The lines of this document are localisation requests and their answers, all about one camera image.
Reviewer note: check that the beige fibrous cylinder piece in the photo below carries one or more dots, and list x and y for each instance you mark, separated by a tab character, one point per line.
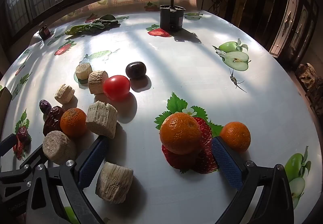
64	93
97	82
114	182
83	71
101	119
58	147

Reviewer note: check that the dark purple plum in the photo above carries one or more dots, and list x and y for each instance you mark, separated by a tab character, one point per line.
135	69

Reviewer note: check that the fruit print tablecloth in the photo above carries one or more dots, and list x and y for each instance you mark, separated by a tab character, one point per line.
176	67

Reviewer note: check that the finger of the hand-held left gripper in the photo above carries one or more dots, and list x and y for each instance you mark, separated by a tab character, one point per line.
30	158
7	144

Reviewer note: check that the red tomato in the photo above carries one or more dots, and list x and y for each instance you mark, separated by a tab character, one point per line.
116	86

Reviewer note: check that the brown wooden object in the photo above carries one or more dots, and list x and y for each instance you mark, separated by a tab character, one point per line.
306	75

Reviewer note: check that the dark red date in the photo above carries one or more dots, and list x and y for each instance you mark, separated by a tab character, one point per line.
52	121
23	134
45	106

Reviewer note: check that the stained glass wooden door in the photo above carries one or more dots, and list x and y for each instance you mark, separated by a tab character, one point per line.
292	16

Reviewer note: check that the black cylindrical can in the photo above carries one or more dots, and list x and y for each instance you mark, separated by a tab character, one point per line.
171	18

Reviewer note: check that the green leafy vegetable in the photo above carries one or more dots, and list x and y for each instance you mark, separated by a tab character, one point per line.
93	25

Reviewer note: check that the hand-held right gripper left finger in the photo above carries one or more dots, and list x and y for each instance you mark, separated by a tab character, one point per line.
92	162

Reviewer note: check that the orange mandarin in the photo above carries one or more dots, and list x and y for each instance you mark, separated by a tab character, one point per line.
73	123
236	135
180	133

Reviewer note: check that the small dark device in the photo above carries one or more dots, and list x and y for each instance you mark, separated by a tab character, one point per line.
45	32

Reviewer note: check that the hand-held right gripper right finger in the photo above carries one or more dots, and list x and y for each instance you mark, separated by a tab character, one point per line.
227	163

